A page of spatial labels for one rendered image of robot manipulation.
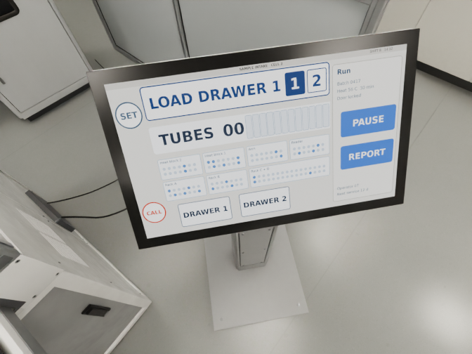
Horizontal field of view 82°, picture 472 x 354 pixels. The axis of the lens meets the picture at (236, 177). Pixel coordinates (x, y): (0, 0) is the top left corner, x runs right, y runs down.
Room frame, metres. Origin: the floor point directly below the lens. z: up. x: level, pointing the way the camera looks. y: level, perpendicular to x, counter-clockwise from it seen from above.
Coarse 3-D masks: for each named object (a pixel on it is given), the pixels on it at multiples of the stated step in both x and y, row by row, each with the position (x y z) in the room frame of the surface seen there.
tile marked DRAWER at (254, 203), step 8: (248, 192) 0.22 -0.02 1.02; (256, 192) 0.22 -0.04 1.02; (264, 192) 0.22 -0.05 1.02; (272, 192) 0.22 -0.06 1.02; (280, 192) 0.22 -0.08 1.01; (288, 192) 0.22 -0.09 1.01; (240, 200) 0.21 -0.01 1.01; (248, 200) 0.21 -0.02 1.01; (256, 200) 0.21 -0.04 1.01; (264, 200) 0.21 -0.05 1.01; (272, 200) 0.21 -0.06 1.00; (280, 200) 0.21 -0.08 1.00; (288, 200) 0.21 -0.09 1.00; (240, 208) 0.20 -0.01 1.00; (248, 208) 0.20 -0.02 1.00; (256, 208) 0.20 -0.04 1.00; (264, 208) 0.20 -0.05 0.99; (272, 208) 0.20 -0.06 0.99; (280, 208) 0.20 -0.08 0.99; (288, 208) 0.20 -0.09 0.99
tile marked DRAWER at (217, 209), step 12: (180, 204) 0.20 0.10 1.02; (192, 204) 0.20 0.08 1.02; (204, 204) 0.20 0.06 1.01; (216, 204) 0.20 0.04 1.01; (228, 204) 0.20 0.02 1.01; (180, 216) 0.19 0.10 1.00; (192, 216) 0.19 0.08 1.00; (204, 216) 0.19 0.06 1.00; (216, 216) 0.19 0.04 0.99; (228, 216) 0.19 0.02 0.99
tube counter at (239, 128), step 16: (256, 112) 0.31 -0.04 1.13; (272, 112) 0.31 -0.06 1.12; (288, 112) 0.31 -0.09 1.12; (304, 112) 0.31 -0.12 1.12; (320, 112) 0.31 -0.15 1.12; (224, 128) 0.29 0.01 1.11; (240, 128) 0.29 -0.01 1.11; (256, 128) 0.29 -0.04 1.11; (272, 128) 0.29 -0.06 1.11; (288, 128) 0.29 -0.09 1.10; (304, 128) 0.30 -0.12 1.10; (320, 128) 0.30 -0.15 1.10
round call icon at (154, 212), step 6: (144, 204) 0.20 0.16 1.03; (150, 204) 0.20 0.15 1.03; (156, 204) 0.20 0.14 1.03; (162, 204) 0.20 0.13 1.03; (144, 210) 0.19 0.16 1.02; (150, 210) 0.19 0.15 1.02; (156, 210) 0.19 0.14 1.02; (162, 210) 0.19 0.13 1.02; (144, 216) 0.19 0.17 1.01; (150, 216) 0.19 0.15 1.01; (156, 216) 0.19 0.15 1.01; (162, 216) 0.19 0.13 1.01; (144, 222) 0.18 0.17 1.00; (150, 222) 0.18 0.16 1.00; (156, 222) 0.18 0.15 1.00; (162, 222) 0.18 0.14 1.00
